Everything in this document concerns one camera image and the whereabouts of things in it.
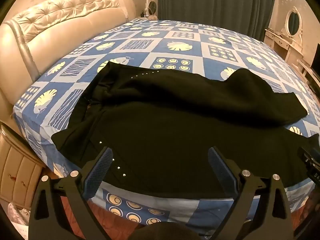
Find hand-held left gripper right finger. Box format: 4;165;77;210
207;146;294;240

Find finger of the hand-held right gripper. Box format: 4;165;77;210
297;145;312;165

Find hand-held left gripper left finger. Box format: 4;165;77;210
29;147;114;240

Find black pants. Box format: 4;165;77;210
51;60;320;198

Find white tv cabinet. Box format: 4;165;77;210
299;42;320;90

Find cream nightstand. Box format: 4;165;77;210
0;125;50;203

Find person's dark clothing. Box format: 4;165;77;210
130;221;203;240

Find white vanity with oval mirror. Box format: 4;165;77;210
264;6;304;63

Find bed with blue patterned sheet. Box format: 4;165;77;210
12;19;320;230

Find cream tufted headboard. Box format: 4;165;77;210
0;0;137;105

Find dark teal curtain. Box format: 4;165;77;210
157;0;278;42

